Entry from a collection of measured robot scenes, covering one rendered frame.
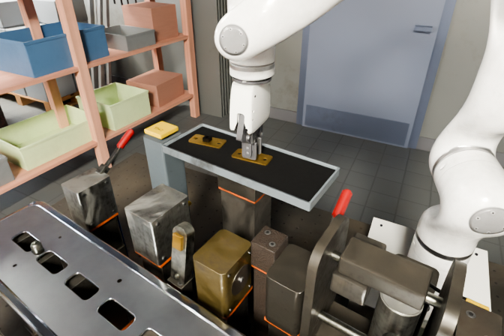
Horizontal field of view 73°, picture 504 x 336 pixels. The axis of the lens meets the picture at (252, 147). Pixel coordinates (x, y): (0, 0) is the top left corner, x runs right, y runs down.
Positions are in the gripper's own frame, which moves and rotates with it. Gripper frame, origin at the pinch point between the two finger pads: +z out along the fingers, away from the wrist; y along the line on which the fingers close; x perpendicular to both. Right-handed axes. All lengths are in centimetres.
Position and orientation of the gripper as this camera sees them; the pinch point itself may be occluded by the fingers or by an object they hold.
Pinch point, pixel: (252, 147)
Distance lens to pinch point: 72.6
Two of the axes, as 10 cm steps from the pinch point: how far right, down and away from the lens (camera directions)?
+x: 9.1, 2.1, -3.6
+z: 0.0, 8.7, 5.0
